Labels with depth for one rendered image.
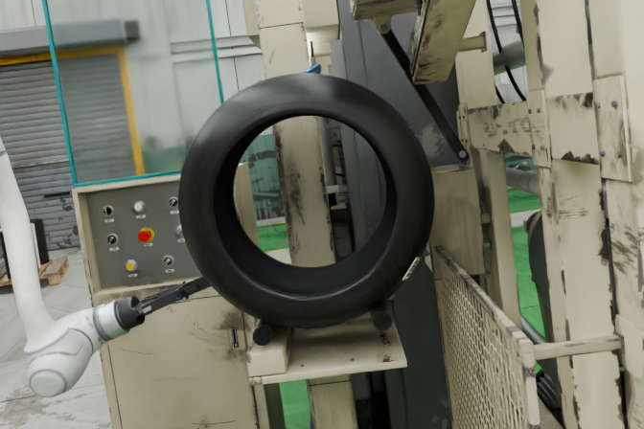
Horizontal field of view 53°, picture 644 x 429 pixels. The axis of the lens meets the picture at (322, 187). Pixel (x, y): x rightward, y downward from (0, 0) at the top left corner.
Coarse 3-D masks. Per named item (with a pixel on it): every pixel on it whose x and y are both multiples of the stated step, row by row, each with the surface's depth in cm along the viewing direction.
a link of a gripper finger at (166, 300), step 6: (168, 294) 154; (174, 294) 154; (156, 300) 153; (162, 300) 153; (168, 300) 154; (174, 300) 154; (144, 306) 152; (156, 306) 153; (162, 306) 153; (150, 312) 153
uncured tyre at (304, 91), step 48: (240, 96) 144; (288, 96) 141; (336, 96) 141; (192, 144) 147; (240, 144) 170; (384, 144) 141; (192, 192) 143; (432, 192) 146; (192, 240) 146; (240, 240) 173; (384, 240) 172; (240, 288) 145; (288, 288) 172; (336, 288) 171; (384, 288) 145
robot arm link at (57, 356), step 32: (0, 160) 145; (0, 192) 146; (0, 224) 148; (32, 256) 145; (32, 288) 141; (32, 320) 139; (32, 352) 139; (64, 352) 140; (32, 384) 136; (64, 384) 137
